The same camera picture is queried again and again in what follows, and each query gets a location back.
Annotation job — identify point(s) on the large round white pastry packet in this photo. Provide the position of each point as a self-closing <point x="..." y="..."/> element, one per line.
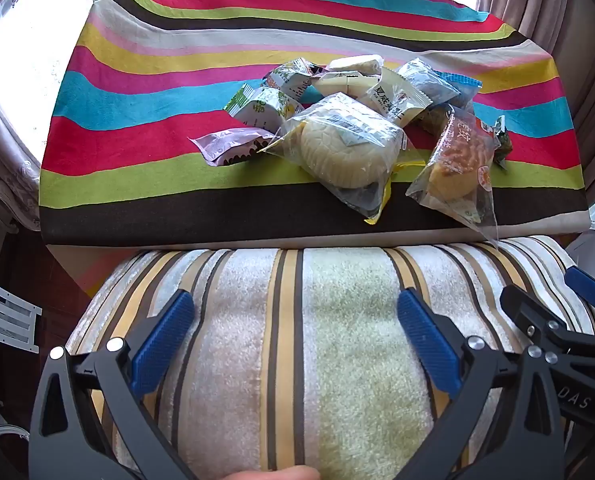
<point x="342" y="147"/>

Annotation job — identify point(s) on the lemon print snack packet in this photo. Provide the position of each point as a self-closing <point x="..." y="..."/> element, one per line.
<point x="290" y="80"/>

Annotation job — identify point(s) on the white pastry block packet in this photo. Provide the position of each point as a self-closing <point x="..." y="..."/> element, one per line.
<point x="355" y="63"/>
<point x="345" y="84"/>

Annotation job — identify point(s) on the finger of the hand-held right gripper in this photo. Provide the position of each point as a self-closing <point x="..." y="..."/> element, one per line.
<point x="588" y="287"/>
<point x="530" y="312"/>

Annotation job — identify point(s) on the purple snack packet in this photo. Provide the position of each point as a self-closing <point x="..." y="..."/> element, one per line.
<point x="232" y="145"/>

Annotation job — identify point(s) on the beige striped towel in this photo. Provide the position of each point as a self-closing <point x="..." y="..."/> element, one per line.
<point x="337" y="335"/>

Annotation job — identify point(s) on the small blue edged packet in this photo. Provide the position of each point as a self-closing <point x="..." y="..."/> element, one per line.
<point x="465" y="87"/>

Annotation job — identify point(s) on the green and white snack packet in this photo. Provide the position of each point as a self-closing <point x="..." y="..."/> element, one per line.
<point x="262" y="110"/>

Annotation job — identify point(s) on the person's left hand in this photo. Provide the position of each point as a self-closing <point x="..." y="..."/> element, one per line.
<point x="277" y="474"/>

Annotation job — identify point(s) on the dark green snack packet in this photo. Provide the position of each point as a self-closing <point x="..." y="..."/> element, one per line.
<point x="432" y="120"/>

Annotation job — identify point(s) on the colourful striped tablecloth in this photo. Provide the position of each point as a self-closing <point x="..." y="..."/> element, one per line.
<point x="177" y="110"/>

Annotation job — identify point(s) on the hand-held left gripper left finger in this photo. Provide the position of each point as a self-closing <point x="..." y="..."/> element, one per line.
<point x="162" y="340"/>

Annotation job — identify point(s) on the white slatted rack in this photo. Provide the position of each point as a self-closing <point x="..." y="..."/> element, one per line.
<point x="7" y="310"/>

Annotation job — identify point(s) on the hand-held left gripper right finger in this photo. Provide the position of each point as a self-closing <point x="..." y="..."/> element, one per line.
<point x="427" y="345"/>

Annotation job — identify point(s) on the beige curtain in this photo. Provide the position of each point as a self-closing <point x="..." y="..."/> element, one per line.
<point x="552" y="15"/>
<point x="4" y="150"/>

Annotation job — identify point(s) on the cream snack packet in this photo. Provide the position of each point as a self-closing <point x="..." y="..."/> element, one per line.
<point x="387" y="97"/>

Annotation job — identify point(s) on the brown pastry clear packet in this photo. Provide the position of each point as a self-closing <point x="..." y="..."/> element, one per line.
<point x="457" y="165"/>

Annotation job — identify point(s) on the clear packet with blue edges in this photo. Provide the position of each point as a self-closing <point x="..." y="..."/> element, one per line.
<point x="425" y="82"/>

